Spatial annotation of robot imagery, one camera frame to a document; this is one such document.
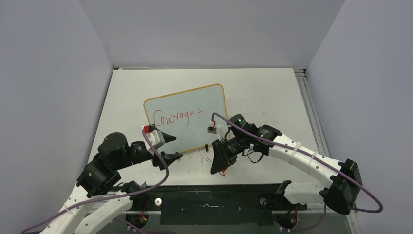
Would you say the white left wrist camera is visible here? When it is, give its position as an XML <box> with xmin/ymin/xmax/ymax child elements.
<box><xmin>142</xmin><ymin>124</ymin><xmax>165</xmax><ymax>152</ymax></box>

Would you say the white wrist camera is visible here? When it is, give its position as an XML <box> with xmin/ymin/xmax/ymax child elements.
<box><xmin>207</xmin><ymin>120</ymin><xmax>228</xmax><ymax>141</ymax></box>
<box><xmin>142</xmin><ymin>124</ymin><xmax>165</xmax><ymax>152</ymax></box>

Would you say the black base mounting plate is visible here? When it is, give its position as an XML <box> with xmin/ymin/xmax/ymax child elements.
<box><xmin>113</xmin><ymin>183</ymin><xmax>343</xmax><ymax>227</ymax></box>

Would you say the yellow framed whiteboard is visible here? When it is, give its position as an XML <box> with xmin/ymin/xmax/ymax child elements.
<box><xmin>143</xmin><ymin>83</ymin><xmax>227</xmax><ymax>153</ymax></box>

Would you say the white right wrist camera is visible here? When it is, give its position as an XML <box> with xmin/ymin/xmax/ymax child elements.
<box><xmin>207</xmin><ymin>120</ymin><xmax>228</xmax><ymax>141</ymax></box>

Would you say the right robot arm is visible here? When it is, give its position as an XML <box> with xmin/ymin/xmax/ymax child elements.
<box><xmin>207</xmin><ymin>114</ymin><xmax>362</xmax><ymax>215</ymax></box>

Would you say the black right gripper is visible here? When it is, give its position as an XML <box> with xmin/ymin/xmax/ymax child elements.
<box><xmin>211</xmin><ymin>134</ymin><xmax>248</xmax><ymax>174</ymax></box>

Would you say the aluminium frame rail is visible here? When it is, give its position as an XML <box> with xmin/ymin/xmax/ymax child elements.
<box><xmin>64</xmin><ymin>68</ymin><xmax>362</xmax><ymax>234</ymax></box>

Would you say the red capped whiteboard marker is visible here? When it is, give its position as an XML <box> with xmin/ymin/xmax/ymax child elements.
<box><xmin>199</xmin><ymin>151</ymin><xmax>225</xmax><ymax>177</ymax></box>

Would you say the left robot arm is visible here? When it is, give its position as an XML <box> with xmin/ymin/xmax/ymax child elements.
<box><xmin>41</xmin><ymin>125</ymin><xmax>182</xmax><ymax>234</ymax></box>

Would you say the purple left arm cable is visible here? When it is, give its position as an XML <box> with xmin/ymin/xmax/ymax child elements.
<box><xmin>20</xmin><ymin>127</ymin><xmax>176</xmax><ymax>234</ymax></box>

